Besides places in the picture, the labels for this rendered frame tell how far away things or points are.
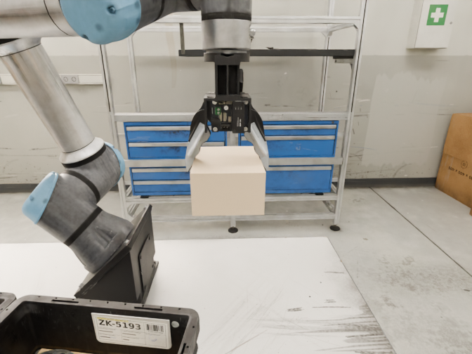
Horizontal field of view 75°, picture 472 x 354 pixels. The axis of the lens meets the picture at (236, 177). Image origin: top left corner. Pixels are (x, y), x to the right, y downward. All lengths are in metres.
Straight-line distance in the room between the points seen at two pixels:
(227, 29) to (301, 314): 0.66
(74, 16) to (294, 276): 0.80
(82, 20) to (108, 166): 0.51
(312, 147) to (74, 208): 1.82
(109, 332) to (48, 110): 0.49
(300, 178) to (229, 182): 1.91
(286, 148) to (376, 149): 1.43
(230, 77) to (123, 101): 2.72
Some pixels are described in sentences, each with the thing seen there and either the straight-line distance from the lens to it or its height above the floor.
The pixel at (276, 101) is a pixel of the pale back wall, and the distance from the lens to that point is 3.07.
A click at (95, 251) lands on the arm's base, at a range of 0.80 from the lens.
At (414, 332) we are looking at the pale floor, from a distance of 1.95.
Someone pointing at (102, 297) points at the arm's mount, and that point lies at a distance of 0.85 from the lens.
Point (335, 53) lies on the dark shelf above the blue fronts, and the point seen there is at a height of 1.33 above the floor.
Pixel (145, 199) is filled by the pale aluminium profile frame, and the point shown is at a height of 0.30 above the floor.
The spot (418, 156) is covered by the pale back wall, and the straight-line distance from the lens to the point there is 3.75.
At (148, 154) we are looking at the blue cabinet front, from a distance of 2.31.
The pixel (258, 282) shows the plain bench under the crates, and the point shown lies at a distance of 0.92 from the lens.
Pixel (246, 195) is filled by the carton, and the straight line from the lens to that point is 0.50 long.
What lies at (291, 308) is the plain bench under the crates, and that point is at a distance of 0.85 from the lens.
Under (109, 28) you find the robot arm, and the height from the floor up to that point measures 1.32.
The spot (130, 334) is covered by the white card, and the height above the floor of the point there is 0.88.
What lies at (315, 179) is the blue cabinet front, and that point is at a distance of 2.42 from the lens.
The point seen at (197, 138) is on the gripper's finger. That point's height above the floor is 1.16.
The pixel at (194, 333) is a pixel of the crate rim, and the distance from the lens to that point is 0.49.
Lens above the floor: 1.29
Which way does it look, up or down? 21 degrees down
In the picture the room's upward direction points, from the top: straight up
